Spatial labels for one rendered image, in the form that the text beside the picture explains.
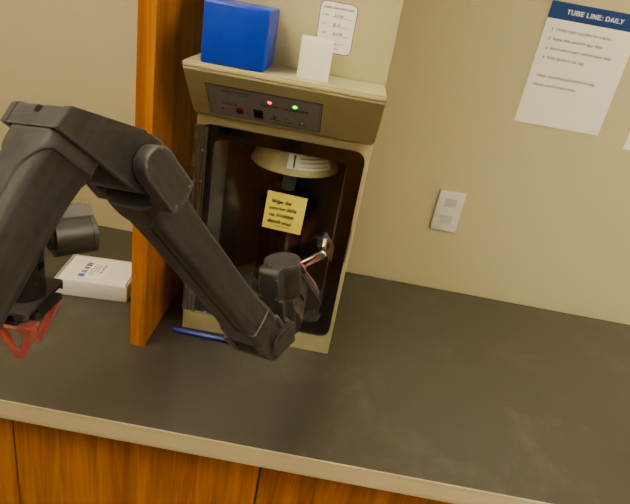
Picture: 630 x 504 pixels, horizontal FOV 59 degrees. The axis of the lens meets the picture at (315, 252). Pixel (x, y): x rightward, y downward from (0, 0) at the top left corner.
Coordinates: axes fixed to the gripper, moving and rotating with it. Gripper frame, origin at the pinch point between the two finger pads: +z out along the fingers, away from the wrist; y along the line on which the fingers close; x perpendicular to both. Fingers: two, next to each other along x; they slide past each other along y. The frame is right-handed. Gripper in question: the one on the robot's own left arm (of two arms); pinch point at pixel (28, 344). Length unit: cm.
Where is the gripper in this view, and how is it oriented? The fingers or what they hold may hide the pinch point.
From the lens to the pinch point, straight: 95.0
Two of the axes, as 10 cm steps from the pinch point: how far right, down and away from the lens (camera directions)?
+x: -9.8, -1.8, 0.1
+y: 0.9, -4.3, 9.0
